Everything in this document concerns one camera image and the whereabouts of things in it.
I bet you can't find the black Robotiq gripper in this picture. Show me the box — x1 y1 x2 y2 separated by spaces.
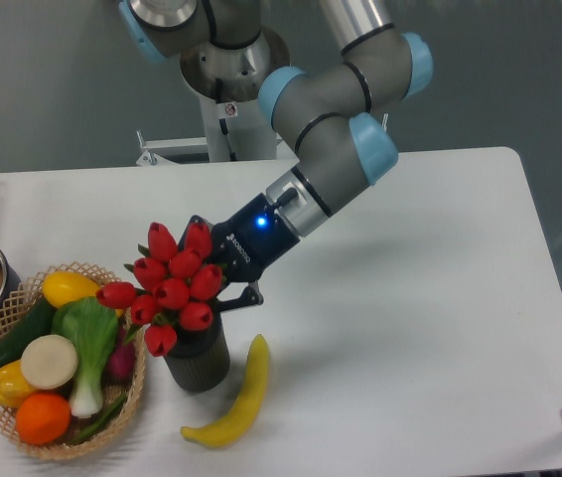
179 194 300 313

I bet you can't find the red tulip bouquet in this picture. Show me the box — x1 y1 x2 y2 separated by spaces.
96 223 225 357

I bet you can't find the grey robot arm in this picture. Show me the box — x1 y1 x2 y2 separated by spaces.
118 1 433 312

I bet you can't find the dark grey ribbed vase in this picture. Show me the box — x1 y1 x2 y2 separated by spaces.
164 314 230 394

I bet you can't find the green bok choy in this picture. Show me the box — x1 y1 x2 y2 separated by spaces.
52 296 118 418

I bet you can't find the purple red onion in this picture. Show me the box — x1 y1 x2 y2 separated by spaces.
105 328 136 383

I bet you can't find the yellow squash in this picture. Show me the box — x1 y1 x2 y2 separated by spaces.
42 271 101 309

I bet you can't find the yellow banana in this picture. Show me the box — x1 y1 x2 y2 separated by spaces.
180 334 270 449

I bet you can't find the green cucumber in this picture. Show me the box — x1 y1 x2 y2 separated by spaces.
0 298 56 368

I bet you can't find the woven wicker basket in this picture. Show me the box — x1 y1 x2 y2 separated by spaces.
0 262 146 461

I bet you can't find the white round radish slice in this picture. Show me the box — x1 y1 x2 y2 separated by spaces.
20 334 78 390

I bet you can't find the green bean pod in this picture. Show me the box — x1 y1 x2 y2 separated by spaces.
70 394 127 445

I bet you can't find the orange fruit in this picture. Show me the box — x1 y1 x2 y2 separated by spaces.
15 393 71 445

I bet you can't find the yellow bell pepper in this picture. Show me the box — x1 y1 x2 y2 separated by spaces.
0 360 38 408

